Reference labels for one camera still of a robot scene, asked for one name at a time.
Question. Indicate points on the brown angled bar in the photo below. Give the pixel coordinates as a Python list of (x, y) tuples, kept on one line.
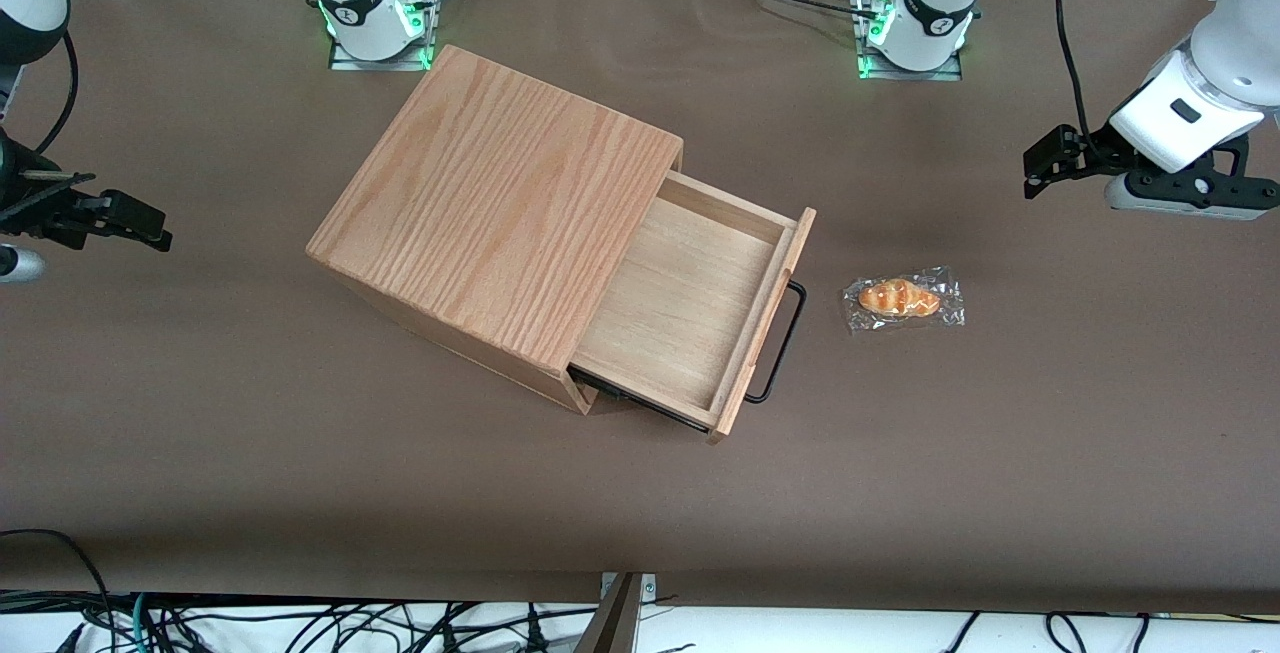
[(612, 623)]

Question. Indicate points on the small metal bracket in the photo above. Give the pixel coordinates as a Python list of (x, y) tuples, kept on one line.
[(648, 588)]

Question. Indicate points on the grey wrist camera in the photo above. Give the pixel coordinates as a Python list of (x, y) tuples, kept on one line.
[(18, 265), (1200, 205)]

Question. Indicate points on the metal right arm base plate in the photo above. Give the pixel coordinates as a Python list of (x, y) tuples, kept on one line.
[(345, 61)]

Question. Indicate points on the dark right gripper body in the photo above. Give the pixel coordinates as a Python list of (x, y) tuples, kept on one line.
[(22, 200)]

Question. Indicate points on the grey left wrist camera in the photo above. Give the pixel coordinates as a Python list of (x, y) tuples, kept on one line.
[(1200, 205)]

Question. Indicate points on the large table cover sheet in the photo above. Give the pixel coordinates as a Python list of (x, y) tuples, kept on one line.
[(300, 433)]

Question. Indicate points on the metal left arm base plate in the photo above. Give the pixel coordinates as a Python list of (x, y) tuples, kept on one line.
[(940, 75)]

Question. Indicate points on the light wooden drawer cabinet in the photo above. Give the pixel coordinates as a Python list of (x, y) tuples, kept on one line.
[(480, 203)]

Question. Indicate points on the bread roll in plastic wrap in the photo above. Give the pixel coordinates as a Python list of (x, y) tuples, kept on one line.
[(900, 298)]

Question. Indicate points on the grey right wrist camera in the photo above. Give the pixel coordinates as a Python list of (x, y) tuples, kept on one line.
[(18, 265)]

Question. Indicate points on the wooden cabinet drawer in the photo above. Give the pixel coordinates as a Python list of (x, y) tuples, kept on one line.
[(680, 303)]

